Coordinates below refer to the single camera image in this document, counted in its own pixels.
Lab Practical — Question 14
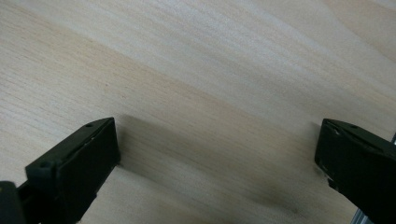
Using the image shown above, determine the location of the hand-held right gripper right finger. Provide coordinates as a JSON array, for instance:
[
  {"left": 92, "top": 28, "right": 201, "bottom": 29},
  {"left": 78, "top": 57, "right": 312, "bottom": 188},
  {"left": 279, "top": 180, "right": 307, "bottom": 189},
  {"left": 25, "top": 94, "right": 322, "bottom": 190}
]
[{"left": 314, "top": 118, "right": 396, "bottom": 224}]

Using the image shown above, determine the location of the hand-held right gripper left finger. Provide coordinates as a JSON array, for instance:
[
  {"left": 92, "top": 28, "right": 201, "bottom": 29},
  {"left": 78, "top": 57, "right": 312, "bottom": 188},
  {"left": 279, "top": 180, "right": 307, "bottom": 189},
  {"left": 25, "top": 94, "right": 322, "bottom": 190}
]
[{"left": 17, "top": 117, "right": 121, "bottom": 224}]

